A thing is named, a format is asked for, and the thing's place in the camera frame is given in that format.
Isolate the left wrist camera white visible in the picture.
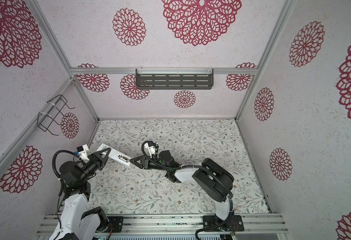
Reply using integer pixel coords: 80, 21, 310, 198
76, 145, 89, 163

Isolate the black wire wall rack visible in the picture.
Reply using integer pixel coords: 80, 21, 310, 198
36, 94, 74, 136

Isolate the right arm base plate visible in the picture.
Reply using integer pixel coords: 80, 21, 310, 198
203, 215, 245, 232

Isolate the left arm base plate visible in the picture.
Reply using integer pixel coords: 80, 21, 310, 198
105, 216, 124, 233

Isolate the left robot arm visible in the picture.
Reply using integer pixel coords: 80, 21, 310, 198
50, 148, 113, 240

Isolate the white remote control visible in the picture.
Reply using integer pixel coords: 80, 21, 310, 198
97, 143, 131, 168

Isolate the dark grey wall shelf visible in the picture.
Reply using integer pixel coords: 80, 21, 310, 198
135, 69, 214, 90

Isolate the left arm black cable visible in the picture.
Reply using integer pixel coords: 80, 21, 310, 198
51, 149, 81, 181

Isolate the aluminium front rail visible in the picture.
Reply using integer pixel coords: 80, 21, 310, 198
35, 213, 290, 236

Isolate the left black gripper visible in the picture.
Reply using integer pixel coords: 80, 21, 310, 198
79, 147, 111, 182

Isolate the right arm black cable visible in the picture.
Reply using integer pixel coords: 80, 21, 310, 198
141, 140, 234, 199

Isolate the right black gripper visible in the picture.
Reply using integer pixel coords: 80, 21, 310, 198
132, 156, 171, 174

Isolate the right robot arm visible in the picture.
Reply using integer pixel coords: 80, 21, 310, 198
130, 151, 234, 221

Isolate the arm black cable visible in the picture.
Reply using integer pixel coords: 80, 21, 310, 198
141, 140, 234, 199
51, 149, 81, 181

